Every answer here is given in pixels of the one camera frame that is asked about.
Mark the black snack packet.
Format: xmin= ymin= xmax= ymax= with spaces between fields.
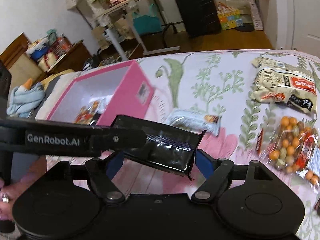
xmin=111 ymin=115 xmax=205 ymax=178

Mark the left hand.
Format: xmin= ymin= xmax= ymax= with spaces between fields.
xmin=1 ymin=153 xmax=47 ymax=220

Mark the snack packet inside box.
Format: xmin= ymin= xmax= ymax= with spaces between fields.
xmin=74 ymin=97 xmax=110 ymax=126

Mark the light blue cloth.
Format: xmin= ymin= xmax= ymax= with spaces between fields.
xmin=7 ymin=82 xmax=45 ymax=118

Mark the pink storage box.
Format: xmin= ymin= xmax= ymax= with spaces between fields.
xmin=46 ymin=60 xmax=155 ymax=126

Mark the silver wrapped snack bar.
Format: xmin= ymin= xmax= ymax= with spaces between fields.
xmin=165 ymin=109 xmax=221 ymax=137

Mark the wooden nightstand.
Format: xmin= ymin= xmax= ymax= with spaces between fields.
xmin=46 ymin=40 xmax=92 ymax=74

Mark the cream noodle snack bag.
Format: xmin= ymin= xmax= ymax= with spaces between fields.
xmin=251 ymin=57 xmax=317 ymax=115

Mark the teal bag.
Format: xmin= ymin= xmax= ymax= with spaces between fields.
xmin=132 ymin=4 xmax=162 ymax=35

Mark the white rolling desk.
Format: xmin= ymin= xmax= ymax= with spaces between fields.
xmin=67 ymin=0 xmax=181 ymax=61

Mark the colourful toy box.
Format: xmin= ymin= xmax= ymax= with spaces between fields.
xmin=217 ymin=2 xmax=243 ymax=30

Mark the black suitcase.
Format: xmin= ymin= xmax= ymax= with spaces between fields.
xmin=175 ymin=0 xmax=222 ymax=38

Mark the white wardrobe door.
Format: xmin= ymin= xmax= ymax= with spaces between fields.
xmin=257 ymin=0 xmax=319 ymax=56

